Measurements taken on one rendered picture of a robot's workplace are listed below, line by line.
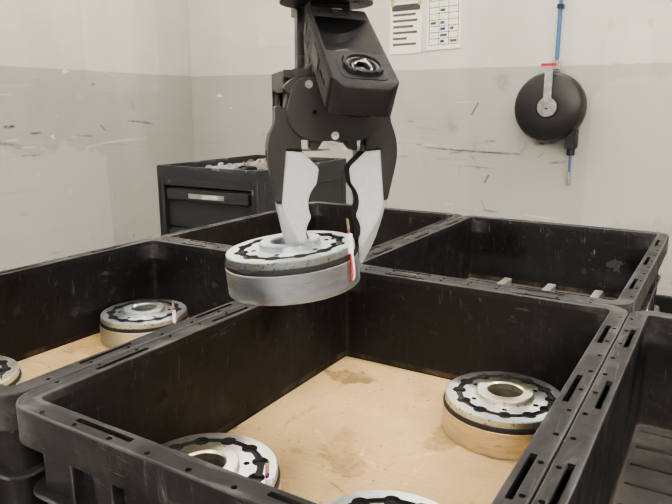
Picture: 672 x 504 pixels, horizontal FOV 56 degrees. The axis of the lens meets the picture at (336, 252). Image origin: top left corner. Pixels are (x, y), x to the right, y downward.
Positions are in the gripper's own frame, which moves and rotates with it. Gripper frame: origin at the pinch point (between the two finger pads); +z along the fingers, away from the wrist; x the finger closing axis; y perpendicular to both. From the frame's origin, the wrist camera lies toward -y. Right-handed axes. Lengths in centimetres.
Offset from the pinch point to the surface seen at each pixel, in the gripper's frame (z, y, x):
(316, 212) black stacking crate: 8, 67, -14
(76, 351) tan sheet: 16.3, 26.1, 23.6
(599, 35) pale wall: -49, 258, -207
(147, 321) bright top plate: 13.0, 25.3, 15.6
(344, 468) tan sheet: 16.2, -4.8, 0.1
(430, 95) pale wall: -19, 323, -141
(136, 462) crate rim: 6.7, -16.7, 14.4
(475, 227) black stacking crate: 8, 45, -35
